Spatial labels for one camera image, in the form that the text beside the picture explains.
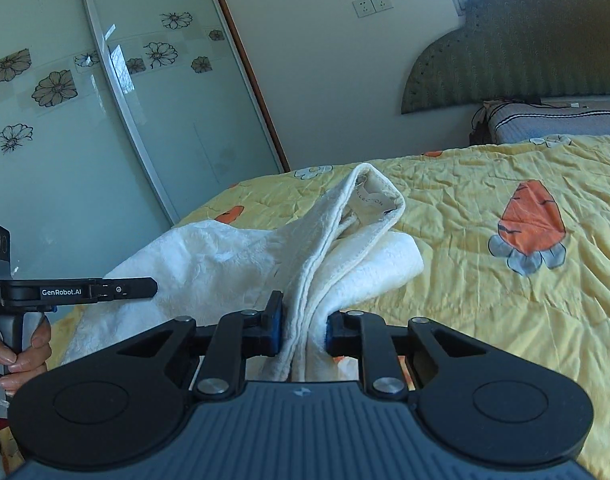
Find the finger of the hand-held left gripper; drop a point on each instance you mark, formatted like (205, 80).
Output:
(130, 288)

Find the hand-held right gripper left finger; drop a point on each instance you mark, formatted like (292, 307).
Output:
(279, 330)

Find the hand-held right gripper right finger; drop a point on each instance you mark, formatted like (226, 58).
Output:
(329, 336)

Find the person's left hand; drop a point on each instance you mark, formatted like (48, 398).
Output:
(27, 367)

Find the yellow carrot print blanket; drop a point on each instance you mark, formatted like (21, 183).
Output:
(460, 260)

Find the grey quilted mattress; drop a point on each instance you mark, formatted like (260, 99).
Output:
(560, 122)

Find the green padded headboard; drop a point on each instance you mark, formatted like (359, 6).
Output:
(525, 50)

